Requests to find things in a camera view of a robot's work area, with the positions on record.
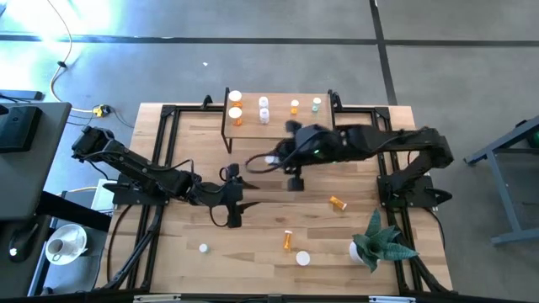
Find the snake plant in white pot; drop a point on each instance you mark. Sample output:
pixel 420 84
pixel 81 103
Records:
pixel 379 248

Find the clear pill bottle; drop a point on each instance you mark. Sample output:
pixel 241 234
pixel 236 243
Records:
pixel 263 101

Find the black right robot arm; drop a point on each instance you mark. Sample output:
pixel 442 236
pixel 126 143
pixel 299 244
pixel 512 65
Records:
pixel 391 141

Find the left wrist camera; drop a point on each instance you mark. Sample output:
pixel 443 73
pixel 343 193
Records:
pixel 231 172

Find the silver aluminium bar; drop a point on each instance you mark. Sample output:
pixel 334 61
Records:
pixel 156 298
pixel 391 299

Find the white paper sheet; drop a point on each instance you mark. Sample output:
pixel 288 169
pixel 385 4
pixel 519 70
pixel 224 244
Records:
pixel 97 202

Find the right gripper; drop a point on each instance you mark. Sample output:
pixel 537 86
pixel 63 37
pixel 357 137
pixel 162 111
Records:
pixel 320 145

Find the wooden shelf black metal legs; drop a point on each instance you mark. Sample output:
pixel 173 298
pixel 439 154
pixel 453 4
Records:
pixel 278 126

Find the grey metal table frame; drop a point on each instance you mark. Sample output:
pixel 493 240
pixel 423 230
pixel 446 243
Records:
pixel 503 194

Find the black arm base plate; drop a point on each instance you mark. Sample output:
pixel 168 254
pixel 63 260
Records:
pixel 421 198
pixel 126 198

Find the small orange pill bottle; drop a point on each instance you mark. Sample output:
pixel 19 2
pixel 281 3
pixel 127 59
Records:
pixel 295 104
pixel 287 240
pixel 338 203

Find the black computer mouse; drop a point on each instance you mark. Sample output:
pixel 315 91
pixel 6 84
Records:
pixel 23 242

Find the clear pill bottle colourful capsules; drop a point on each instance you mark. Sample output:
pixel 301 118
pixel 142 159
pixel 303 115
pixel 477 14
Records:
pixel 264 114

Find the white cup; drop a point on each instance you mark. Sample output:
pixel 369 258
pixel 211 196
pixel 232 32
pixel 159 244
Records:
pixel 57 248

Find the large orange pill bottle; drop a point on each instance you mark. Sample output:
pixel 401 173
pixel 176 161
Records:
pixel 235 113
pixel 235 96

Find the yellow power plug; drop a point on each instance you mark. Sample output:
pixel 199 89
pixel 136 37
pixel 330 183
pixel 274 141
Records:
pixel 99 111

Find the white cap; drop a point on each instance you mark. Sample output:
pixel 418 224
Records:
pixel 302 258

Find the black desk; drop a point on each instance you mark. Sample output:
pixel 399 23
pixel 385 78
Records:
pixel 42 181

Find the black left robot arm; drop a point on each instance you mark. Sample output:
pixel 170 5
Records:
pixel 139 168

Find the black slim device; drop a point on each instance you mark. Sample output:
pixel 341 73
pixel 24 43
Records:
pixel 21 95

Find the black aluminium table frame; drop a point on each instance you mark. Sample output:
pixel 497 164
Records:
pixel 193 108

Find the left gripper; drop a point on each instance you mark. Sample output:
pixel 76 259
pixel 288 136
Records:
pixel 223 195

